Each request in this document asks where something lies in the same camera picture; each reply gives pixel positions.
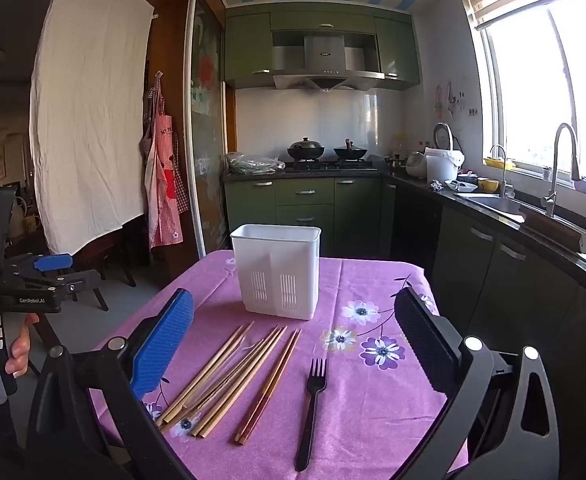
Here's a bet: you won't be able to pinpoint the white plastic utensil holder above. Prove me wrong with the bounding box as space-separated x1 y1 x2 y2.
230 223 322 321

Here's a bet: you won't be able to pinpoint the wall hooks and stickers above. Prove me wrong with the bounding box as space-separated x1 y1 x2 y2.
435 80 478 118

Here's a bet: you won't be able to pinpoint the black wok with lid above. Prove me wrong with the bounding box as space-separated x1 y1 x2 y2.
287 136 326 162

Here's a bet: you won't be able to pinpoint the red checked apron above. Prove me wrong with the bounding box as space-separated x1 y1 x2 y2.
143 72 190 250

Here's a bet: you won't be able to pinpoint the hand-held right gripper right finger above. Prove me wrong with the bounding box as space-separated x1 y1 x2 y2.
394 286 561 480

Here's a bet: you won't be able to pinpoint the steel range hood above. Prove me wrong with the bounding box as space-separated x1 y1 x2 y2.
271 30 386 93

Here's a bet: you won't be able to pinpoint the black plastic fork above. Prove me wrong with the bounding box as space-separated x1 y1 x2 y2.
294 357 328 472

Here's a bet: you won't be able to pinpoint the green cabinets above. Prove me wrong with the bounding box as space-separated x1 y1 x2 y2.
224 2 421 92
224 176 396 261

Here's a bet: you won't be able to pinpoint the steel sink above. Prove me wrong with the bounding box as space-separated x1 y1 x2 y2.
465 192 586 261

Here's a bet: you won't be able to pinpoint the dark wooden chair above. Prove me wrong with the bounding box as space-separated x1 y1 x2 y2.
70 215 138 312

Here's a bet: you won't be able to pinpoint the small steel faucet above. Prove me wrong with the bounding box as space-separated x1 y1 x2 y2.
489 144 514 198

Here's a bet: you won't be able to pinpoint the tall steel faucet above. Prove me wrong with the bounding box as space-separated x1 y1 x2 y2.
540 122 581 218

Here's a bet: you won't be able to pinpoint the black wok with handle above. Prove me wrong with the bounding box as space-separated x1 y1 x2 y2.
333 138 370 162

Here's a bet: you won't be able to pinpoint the person's left hand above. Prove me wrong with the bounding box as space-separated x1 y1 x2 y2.
0 312 40 396

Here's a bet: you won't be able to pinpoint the black countertop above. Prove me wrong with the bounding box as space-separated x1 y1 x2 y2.
223 160 586 293

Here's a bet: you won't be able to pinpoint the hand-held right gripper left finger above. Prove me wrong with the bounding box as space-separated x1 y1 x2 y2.
25 287 198 480

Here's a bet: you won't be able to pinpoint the black gas stove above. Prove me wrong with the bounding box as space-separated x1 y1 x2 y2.
285 159 378 173

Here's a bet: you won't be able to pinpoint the white plastic bucket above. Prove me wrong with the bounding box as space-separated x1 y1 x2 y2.
424 147 465 183

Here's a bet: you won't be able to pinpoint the green upper cabinets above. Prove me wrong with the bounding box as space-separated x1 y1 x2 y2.
224 2 421 92

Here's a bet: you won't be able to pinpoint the white rice cooker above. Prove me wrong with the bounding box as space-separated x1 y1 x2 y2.
405 122 456 180

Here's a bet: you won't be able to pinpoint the green lower cabinets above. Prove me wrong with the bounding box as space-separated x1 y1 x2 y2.
224 176 396 261

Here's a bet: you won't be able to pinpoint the purple checked apron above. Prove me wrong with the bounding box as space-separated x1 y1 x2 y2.
140 85 164 161

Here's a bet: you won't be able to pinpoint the pile of bamboo chopsticks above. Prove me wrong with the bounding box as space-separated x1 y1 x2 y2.
157 321 288 438

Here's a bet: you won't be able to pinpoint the dark lower cabinets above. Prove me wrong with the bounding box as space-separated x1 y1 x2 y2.
388 180 586 480

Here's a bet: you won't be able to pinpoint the white hanging sheet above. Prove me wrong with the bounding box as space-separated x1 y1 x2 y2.
29 0 156 257

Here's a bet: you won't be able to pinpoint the pink floral tablecloth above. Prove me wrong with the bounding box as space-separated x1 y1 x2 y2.
90 250 468 480

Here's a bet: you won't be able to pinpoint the window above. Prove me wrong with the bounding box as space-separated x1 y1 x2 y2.
460 0 586 186

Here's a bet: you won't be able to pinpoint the clear plastic bag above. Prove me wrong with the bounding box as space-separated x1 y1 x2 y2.
226 152 286 176

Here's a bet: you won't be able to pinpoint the dark red-brown chopstick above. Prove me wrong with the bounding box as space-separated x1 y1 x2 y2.
238 329 302 445
234 329 298 443

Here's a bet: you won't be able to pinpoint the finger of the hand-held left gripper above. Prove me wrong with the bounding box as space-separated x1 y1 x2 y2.
48 269 102 313
4 254 74 281

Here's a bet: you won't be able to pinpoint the sliding glass door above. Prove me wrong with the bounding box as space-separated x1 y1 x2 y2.
185 0 230 258

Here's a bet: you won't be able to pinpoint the dark wooden board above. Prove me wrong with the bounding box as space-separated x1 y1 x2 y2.
518 205 581 253

